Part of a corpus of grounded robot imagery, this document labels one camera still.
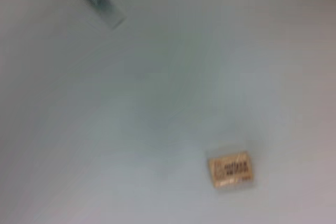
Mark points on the beige eraser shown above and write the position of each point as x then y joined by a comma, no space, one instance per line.
231,169

